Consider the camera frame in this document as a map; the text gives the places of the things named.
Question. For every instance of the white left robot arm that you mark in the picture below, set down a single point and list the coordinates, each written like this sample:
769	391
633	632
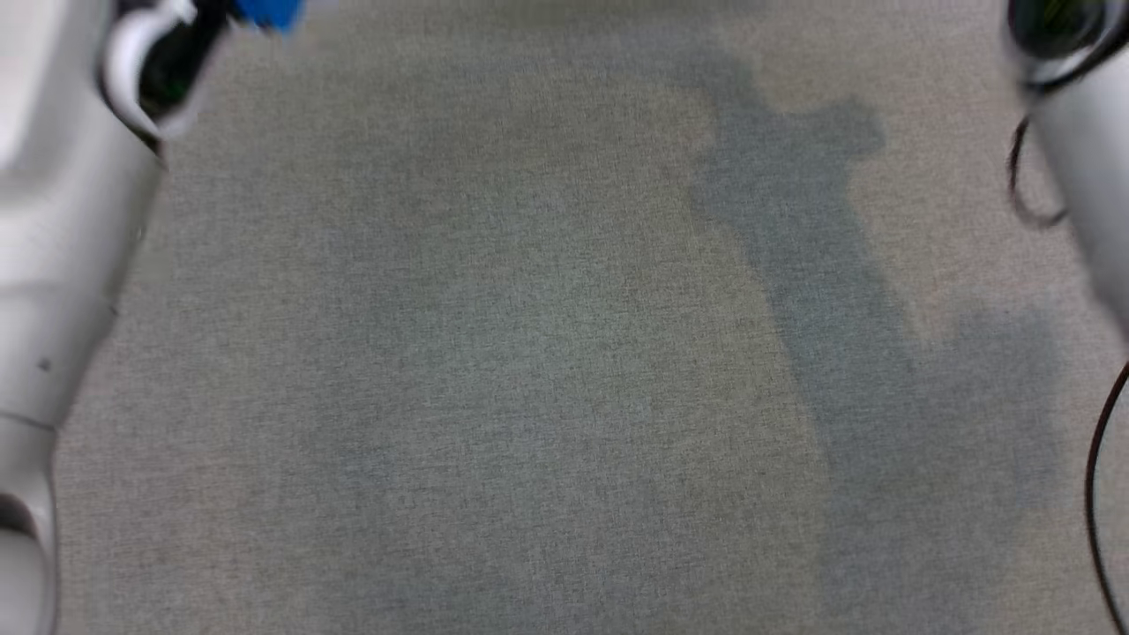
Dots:
62	220

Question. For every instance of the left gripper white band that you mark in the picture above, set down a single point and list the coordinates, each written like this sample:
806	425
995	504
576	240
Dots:
168	62

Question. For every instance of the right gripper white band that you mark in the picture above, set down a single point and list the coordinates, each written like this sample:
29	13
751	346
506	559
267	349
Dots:
1058	26

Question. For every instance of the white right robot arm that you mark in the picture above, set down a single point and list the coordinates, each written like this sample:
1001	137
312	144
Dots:
1094	176

